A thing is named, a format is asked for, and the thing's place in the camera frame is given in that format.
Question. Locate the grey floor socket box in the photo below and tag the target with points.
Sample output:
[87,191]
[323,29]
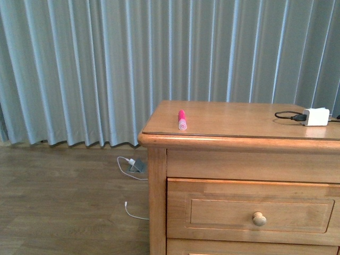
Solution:
[138,167]

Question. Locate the round wooden drawer knob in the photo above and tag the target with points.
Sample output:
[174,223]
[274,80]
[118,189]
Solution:
[259,219]

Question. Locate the wooden lower drawer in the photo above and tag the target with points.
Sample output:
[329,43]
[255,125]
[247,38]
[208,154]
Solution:
[185,246]

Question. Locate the wooden top drawer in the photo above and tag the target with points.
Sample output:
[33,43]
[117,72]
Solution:
[297,213]

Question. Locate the pink marker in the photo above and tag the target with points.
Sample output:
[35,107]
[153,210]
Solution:
[182,125]

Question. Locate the white plug charger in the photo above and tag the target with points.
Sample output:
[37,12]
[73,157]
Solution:
[131,161]

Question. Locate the wooden drawer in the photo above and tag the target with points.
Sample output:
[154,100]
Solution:
[185,246]
[297,213]

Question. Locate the grey pleated curtain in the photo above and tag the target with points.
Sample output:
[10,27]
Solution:
[94,71]

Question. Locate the wooden nightstand cabinet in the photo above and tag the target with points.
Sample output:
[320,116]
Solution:
[232,142]

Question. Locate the white power adapter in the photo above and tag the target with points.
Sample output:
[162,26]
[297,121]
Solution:
[316,116]

